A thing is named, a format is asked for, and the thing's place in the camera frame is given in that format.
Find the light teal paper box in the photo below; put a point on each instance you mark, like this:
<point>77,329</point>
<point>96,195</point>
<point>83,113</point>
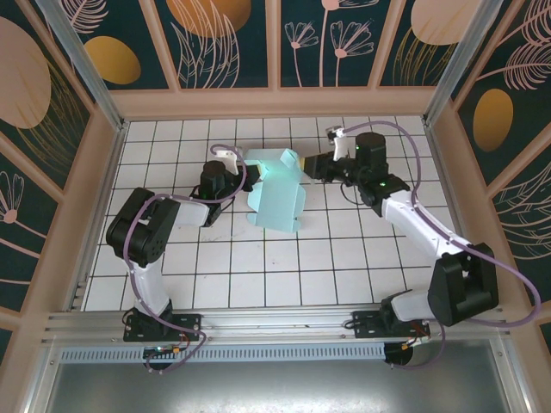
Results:
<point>275,202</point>

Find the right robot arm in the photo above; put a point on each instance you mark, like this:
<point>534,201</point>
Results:
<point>413,223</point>

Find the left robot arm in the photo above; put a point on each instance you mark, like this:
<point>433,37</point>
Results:
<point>189,213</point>

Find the grey metal sheet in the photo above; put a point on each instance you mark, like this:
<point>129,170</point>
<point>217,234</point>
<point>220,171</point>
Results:
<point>275,387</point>

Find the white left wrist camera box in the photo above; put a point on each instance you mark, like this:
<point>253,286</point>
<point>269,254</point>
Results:
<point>230,161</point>

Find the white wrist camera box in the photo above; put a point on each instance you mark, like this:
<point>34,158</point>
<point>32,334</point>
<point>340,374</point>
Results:
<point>339,146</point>
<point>230,161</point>

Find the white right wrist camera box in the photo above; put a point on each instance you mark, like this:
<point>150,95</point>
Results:
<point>339,146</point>

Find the aluminium side rail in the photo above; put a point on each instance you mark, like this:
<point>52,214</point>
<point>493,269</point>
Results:
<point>443,172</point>
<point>113,159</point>

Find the wall panel with flower outlines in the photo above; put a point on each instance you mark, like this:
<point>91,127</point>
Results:
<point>327,43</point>

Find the wall panel with pale disc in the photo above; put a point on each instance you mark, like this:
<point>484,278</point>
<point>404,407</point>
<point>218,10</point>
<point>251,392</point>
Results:
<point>422,43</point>

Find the aluminium corner post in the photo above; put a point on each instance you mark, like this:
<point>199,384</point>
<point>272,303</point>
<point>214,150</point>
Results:
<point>462,60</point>
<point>88,69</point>

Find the wall panel with leaf outlines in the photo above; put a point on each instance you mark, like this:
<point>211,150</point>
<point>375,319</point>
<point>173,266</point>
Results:
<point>206,43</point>

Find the aluminium mounting rail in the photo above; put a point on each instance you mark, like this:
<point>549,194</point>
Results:
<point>275,320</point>

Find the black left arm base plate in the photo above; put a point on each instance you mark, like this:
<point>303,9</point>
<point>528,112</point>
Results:
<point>189,327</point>

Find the wall panel with feather outlines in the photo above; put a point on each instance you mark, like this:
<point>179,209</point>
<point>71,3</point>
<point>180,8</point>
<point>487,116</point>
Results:
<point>508,86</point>

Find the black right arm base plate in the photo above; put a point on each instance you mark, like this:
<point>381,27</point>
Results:
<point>363,324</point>

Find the wall panel with orange oval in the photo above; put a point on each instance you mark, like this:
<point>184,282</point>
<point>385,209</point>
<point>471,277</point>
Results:
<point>112,60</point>

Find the wall panel with fern outlines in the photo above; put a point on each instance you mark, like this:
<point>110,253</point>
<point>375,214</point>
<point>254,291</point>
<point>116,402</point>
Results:
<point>529,223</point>

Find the wall panel with single flower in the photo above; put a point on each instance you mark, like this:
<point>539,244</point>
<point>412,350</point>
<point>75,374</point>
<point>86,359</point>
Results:
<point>21,223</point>

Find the wall panel with pink disc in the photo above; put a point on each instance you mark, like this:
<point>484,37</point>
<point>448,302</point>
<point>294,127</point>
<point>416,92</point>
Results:
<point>26,86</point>

